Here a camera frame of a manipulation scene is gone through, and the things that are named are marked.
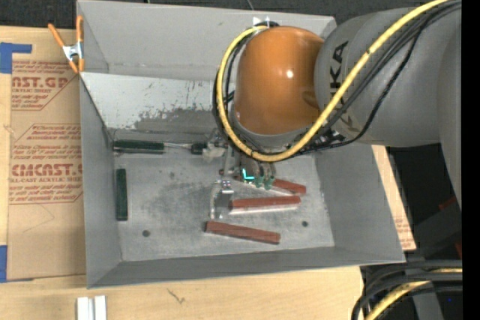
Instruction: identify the brown cardboard board, red print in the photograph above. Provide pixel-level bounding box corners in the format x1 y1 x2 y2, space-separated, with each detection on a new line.
0 25 418 283

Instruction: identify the black cylinder on white bracket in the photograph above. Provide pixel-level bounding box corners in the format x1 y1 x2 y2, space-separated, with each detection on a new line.
163 138 228 163

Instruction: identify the grey metal bin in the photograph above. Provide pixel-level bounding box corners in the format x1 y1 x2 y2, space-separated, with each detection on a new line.
76 0 407 290

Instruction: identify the dark green flat block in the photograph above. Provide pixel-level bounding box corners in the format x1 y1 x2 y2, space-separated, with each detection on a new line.
112 139 166 155
115 168 129 221

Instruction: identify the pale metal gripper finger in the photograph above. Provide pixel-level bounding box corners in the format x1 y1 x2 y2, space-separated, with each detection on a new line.
208 181 222 220
219 178 236 212

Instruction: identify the red-brown flat block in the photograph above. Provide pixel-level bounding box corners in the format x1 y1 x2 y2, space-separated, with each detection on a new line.
204 220 282 246
271 178 308 196
229 195 302 211

